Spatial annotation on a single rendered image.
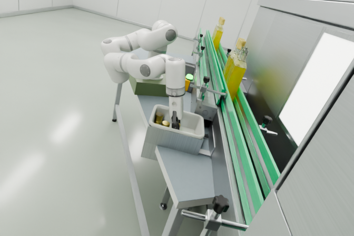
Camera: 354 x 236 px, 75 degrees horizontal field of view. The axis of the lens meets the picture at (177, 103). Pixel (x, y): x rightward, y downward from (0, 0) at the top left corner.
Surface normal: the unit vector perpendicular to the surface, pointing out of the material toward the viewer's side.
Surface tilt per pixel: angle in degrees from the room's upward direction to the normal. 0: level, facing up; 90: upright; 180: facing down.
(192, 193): 0
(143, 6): 90
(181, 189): 0
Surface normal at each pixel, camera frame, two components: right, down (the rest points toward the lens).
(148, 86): 0.33, 0.51
